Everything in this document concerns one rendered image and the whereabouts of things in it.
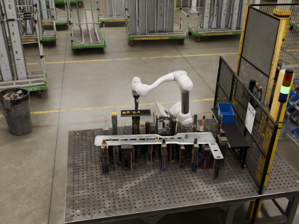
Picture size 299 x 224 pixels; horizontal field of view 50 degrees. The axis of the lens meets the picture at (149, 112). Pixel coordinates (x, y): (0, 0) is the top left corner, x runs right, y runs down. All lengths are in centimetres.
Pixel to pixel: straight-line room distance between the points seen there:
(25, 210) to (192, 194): 216
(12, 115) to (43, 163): 108
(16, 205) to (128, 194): 170
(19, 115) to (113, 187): 271
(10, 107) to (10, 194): 153
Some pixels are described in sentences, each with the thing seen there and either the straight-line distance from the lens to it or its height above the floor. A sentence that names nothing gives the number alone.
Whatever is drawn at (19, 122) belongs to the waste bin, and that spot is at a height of 27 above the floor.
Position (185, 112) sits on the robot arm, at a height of 107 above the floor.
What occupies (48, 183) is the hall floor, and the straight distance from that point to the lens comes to 475.
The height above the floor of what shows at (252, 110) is 141.
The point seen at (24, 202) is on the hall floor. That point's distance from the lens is 456.
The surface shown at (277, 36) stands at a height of 174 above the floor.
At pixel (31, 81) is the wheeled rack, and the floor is 28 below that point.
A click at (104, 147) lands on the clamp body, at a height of 105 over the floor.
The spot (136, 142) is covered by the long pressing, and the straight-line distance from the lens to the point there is 360.
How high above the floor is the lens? 304
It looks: 29 degrees down
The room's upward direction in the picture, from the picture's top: 1 degrees clockwise
